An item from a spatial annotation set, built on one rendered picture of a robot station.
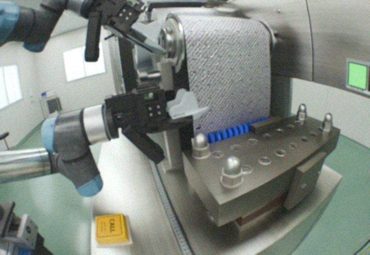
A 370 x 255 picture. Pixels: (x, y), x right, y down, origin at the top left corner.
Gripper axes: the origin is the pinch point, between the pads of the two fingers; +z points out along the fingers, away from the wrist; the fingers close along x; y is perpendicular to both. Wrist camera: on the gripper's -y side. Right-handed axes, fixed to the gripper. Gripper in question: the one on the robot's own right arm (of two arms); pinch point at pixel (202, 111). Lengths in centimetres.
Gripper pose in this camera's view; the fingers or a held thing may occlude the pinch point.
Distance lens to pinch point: 38.8
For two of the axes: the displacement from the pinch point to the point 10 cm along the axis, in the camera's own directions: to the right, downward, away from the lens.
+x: -3.3, -2.9, 9.0
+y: -1.1, -9.3, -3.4
